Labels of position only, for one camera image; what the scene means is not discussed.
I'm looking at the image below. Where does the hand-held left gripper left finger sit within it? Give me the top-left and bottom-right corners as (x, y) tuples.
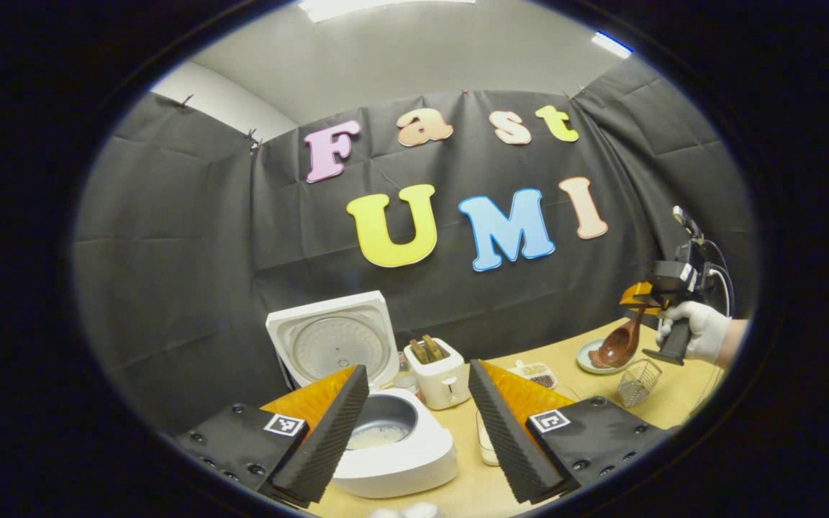
(173, 365), (371, 508)

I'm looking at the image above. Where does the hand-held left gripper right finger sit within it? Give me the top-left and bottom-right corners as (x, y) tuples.
(467, 360), (681, 504)

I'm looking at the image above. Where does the clear container of rice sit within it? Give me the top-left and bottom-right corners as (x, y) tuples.
(476, 385), (581, 467)

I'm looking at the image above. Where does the dark wooden spoon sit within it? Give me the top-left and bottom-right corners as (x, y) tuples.
(589, 306), (649, 369)

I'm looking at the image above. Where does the metal wire chopstick holder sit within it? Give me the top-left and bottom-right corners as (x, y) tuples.
(616, 358), (663, 408)

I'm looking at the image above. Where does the white rice cooker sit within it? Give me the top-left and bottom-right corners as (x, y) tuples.
(266, 290), (458, 499)

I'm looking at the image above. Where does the white divided grain dish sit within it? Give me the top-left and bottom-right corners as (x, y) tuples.
(507, 360), (558, 389)

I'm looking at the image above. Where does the white toaster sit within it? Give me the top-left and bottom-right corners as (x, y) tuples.
(404, 337), (471, 411)

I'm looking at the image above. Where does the pale green plate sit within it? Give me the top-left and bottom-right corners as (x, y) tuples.
(576, 338), (638, 375)

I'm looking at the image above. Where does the small seasoning bottle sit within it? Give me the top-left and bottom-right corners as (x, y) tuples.
(393, 353), (419, 393)

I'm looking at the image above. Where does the black backdrop cloth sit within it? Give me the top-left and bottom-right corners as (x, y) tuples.
(73, 58), (757, 436)

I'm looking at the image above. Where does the ceiling light panel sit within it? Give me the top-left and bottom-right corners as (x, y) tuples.
(591, 31), (633, 58)
(298, 0), (476, 22)

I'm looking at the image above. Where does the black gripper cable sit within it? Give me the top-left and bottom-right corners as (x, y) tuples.
(702, 237), (736, 317)

